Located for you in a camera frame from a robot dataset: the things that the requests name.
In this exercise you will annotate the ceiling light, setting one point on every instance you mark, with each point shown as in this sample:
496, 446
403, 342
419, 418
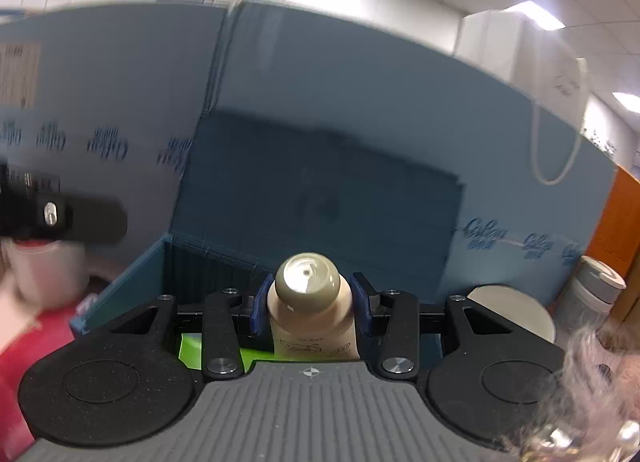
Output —
627, 102
534, 14

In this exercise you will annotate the cream tube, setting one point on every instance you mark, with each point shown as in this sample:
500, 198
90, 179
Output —
310, 312

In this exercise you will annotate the blue foam board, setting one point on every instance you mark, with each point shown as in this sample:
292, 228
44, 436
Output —
350, 81

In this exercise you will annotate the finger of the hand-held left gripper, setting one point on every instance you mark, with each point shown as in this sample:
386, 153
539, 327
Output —
80, 219

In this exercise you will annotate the white paper bag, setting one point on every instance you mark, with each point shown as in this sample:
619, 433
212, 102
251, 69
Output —
530, 71

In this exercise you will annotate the white cup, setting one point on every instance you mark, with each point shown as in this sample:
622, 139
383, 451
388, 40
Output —
50, 274

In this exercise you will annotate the green tube with white cap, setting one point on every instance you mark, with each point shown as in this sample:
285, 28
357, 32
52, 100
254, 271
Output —
220, 354

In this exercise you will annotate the grey plastic cup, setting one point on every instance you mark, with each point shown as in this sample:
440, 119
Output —
587, 297

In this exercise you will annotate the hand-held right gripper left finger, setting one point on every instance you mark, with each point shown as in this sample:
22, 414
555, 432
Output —
261, 309

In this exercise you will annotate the dark blue storage box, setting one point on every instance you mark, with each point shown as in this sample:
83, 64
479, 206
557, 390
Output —
320, 202

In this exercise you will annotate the fluffy pink pompom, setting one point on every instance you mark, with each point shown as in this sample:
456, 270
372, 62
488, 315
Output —
595, 407

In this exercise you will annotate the orange panel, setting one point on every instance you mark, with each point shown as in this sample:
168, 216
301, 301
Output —
617, 222

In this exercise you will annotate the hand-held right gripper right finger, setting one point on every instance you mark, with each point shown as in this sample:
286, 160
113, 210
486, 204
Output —
361, 303

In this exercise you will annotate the striped ceramic bowl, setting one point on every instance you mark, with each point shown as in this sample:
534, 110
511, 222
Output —
520, 312

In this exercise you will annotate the paper label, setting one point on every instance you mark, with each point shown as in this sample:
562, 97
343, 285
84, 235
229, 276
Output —
19, 74

